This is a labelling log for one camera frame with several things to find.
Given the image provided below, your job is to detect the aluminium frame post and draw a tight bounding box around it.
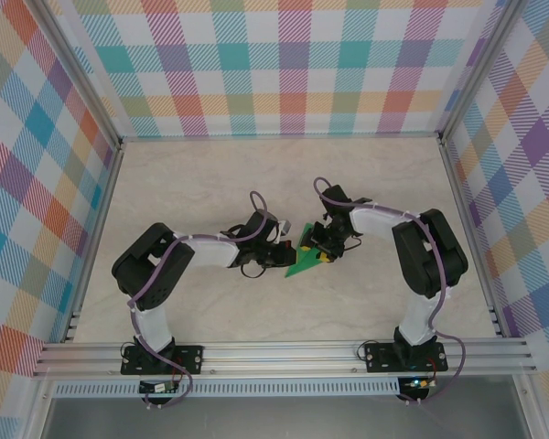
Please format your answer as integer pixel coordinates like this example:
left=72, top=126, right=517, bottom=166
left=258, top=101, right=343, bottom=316
left=437, top=0, right=528, bottom=144
left=25, top=0, right=125, bottom=150

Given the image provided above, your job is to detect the circuit board with green light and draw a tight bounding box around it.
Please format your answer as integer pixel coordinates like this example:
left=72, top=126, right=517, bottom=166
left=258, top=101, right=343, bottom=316
left=404, top=377, right=440, bottom=391

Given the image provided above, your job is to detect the green paper sheet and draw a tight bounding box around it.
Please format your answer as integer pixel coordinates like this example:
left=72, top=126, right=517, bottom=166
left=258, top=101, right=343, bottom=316
left=284, top=222, right=329, bottom=279

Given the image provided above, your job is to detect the thin aluminium cross rail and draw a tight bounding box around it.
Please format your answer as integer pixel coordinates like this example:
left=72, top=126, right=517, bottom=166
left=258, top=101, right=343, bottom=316
left=118, top=131, right=445, bottom=144

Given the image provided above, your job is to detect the purple cable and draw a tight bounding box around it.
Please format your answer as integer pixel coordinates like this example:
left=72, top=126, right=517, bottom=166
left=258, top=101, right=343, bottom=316
left=126, top=190, right=269, bottom=411
left=313, top=177, right=468, bottom=406

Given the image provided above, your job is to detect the small circuit board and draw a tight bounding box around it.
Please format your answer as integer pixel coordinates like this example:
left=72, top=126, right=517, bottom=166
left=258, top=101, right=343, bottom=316
left=138, top=379, right=180, bottom=395

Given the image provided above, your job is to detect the long aluminium mounting rail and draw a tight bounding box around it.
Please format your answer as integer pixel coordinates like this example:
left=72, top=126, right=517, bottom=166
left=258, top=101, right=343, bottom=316
left=31, top=337, right=539, bottom=380

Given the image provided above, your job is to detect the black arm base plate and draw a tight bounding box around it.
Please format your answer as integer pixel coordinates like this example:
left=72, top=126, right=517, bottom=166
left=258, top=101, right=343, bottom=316
left=120, top=344, right=206, bottom=377
left=364, top=341, right=448, bottom=374

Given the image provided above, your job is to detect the aluminium side rail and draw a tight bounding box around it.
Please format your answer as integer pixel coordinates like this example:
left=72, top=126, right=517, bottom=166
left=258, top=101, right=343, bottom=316
left=437, top=136, right=508, bottom=338
left=61, top=139, right=125, bottom=344

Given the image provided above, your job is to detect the slotted grey cable tray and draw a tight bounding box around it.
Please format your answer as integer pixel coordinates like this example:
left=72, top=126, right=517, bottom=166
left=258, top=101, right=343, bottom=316
left=53, top=377, right=403, bottom=399

